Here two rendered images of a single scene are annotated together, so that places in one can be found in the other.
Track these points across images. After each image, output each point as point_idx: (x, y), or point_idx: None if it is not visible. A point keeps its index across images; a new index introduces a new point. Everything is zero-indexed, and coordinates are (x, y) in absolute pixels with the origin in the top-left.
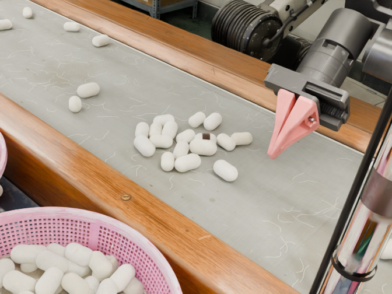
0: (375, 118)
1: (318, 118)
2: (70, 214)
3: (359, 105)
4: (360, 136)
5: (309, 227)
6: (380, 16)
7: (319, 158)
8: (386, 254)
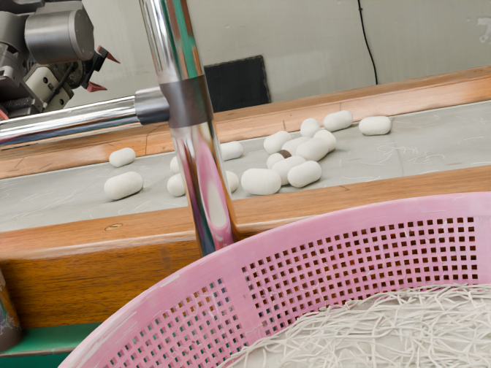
0: (114, 134)
1: (4, 115)
2: None
3: (98, 135)
4: (99, 150)
5: (36, 216)
6: (28, 10)
7: (58, 181)
8: (116, 188)
